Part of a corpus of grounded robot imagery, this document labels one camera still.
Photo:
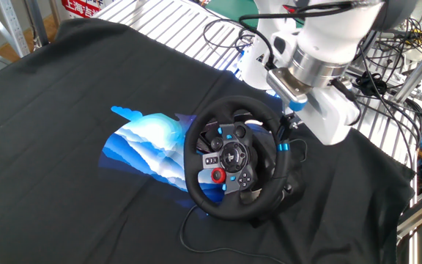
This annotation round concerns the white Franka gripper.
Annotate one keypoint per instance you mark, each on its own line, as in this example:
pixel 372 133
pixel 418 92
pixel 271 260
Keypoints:
pixel 332 117

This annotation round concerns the black racing steering wheel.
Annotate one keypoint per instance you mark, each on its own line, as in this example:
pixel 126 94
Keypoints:
pixel 203 205

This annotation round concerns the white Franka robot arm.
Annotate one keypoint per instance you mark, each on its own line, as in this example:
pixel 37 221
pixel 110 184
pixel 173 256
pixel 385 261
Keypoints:
pixel 328 36

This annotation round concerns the black Logitech wheel base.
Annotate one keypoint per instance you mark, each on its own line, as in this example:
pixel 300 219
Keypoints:
pixel 297 183

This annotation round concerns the red pen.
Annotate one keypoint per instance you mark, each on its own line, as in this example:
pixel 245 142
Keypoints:
pixel 288 8

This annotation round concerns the green mat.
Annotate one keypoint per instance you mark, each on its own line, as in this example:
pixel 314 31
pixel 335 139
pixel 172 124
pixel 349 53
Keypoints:
pixel 233 11

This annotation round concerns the aluminium extrusion beam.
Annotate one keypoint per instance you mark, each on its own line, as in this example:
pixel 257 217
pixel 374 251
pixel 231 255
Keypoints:
pixel 421 212

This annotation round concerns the red and white sign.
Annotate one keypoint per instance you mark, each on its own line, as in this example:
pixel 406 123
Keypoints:
pixel 81 7

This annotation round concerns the black cloth with blue print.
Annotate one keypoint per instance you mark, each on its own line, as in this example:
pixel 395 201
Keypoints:
pixel 50 146

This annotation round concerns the dark metal pole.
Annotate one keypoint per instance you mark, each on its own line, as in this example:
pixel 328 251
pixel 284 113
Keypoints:
pixel 39 22

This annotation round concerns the silver depth camera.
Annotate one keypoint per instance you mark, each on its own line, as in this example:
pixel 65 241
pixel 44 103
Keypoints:
pixel 288 89

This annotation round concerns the perforated steel post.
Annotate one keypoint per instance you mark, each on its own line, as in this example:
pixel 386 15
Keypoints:
pixel 11 25

